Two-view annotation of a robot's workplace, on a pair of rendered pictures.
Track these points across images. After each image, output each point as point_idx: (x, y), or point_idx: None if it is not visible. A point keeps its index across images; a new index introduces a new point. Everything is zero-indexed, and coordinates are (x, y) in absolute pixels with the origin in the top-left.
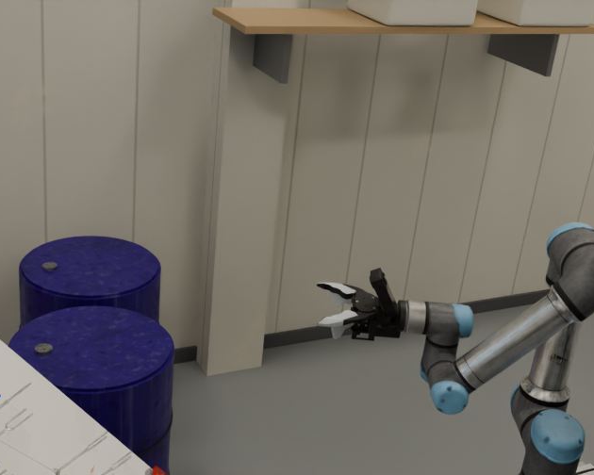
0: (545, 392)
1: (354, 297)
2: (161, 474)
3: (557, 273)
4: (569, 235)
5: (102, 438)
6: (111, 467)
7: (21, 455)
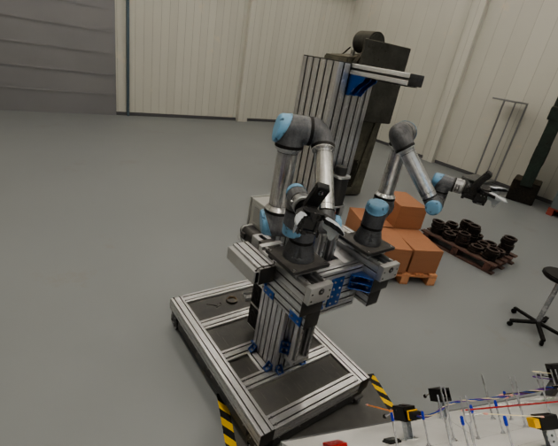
0: None
1: (310, 212)
2: (333, 442)
3: (300, 142)
4: (297, 119)
5: (467, 401)
6: (445, 419)
7: None
